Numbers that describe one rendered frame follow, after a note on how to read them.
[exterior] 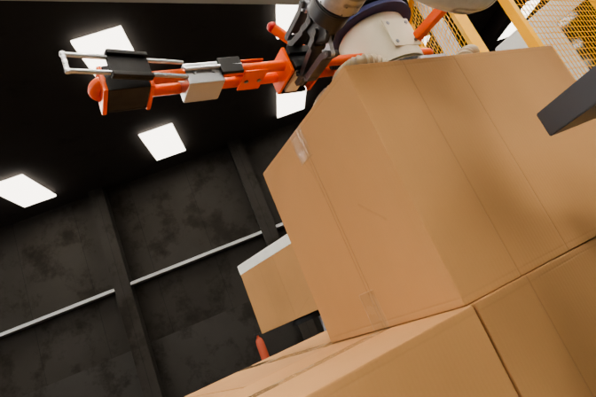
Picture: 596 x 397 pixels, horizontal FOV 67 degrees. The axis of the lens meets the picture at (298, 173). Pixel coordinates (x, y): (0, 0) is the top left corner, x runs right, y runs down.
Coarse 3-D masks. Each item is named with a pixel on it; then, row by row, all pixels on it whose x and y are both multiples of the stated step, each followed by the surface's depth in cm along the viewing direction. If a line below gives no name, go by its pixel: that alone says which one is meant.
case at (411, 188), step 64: (384, 64) 76; (448, 64) 83; (512, 64) 92; (320, 128) 80; (384, 128) 69; (448, 128) 75; (512, 128) 82; (576, 128) 90; (320, 192) 84; (384, 192) 69; (448, 192) 68; (512, 192) 74; (576, 192) 81; (320, 256) 89; (384, 256) 72; (448, 256) 63; (512, 256) 68; (384, 320) 76
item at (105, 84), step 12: (108, 84) 73; (120, 84) 73; (132, 84) 74; (144, 84) 75; (108, 96) 74; (120, 96) 75; (132, 96) 76; (144, 96) 77; (108, 108) 77; (120, 108) 78; (132, 108) 79
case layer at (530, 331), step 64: (576, 256) 73; (448, 320) 57; (512, 320) 61; (576, 320) 67; (256, 384) 77; (320, 384) 48; (384, 384) 50; (448, 384) 53; (512, 384) 57; (576, 384) 61
